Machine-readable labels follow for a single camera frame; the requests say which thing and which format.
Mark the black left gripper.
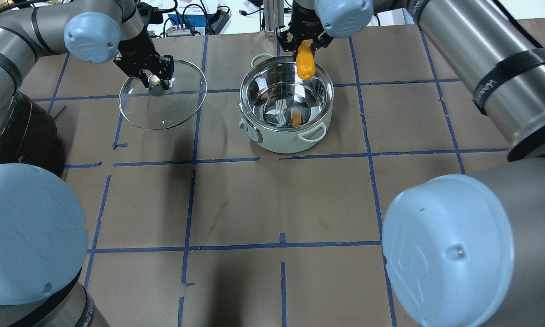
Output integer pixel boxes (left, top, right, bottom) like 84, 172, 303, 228
114, 29, 173, 90

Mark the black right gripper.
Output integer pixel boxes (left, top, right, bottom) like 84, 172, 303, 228
278, 0, 333, 56

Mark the yellow corn cob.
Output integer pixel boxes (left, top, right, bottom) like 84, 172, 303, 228
295, 40, 316, 80

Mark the glass pot lid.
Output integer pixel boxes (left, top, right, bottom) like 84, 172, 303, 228
118, 59, 207, 130

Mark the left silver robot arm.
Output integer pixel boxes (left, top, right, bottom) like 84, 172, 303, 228
0, 0, 173, 327

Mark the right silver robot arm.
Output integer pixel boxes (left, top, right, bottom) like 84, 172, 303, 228
279, 25, 507, 327

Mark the pale green cooking pot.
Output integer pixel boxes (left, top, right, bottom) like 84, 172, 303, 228
238, 53, 334, 154

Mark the aluminium frame post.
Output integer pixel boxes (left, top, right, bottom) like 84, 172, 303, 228
263, 0, 285, 37

